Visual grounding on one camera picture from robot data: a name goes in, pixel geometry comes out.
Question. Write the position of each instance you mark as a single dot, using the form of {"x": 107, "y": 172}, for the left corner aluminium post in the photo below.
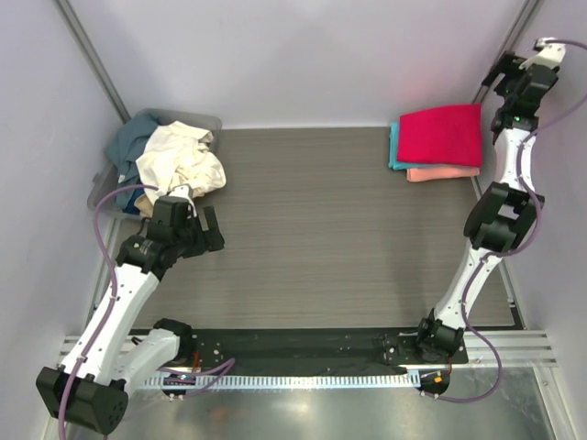
{"x": 87, "y": 49}

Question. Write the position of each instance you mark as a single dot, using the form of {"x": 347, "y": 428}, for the dark blue t shirt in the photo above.
{"x": 131, "y": 208}

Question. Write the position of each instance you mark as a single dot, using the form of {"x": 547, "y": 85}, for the folded turquoise t shirt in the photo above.
{"x": 394, "y": 163}

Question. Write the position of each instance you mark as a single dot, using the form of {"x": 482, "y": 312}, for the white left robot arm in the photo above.
{"x": 92, "y": 385}

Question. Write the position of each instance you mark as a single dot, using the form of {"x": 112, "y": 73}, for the slotted cable duct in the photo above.
{"x": 159, "y": 381}

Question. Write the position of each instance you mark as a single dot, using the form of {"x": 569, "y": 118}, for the cream white t shirt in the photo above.
{"x": 179, "y": 154}

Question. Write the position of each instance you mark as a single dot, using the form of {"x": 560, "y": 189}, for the tan t shirt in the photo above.
{"x": 145, "y": 203}

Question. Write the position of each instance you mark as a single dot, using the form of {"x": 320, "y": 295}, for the folded salmon t shirt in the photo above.
{"x": 440, "y": 172}

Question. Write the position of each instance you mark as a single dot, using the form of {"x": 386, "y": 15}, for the right corner aluminium post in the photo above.
{"x": 523, "y": 18}

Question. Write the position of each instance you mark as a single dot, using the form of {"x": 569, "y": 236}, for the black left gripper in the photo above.
{"x": 207, "y": 240}

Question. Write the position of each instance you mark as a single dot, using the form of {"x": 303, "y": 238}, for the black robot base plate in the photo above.
{"x": 318, "y": 352}

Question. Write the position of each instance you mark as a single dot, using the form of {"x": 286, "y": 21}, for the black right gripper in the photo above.
{"x": 509, "y": 66}

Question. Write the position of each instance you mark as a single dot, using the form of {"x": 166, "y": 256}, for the grey-blue t shirt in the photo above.
{"x": 128, "y": 145}

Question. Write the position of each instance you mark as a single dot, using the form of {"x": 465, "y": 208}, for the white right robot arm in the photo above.
{"x": 500, "y": 221}

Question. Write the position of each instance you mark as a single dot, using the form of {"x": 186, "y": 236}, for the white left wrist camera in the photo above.
{"x": 184, "y": 191}

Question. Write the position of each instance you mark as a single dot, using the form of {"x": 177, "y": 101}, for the corner aluminium post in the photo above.
{"x": 87, "y": 49}
{"x": 523, "y": 18}

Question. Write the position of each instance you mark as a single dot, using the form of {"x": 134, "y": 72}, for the red pink t shirt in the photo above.
{"x": 447, "y": 135}

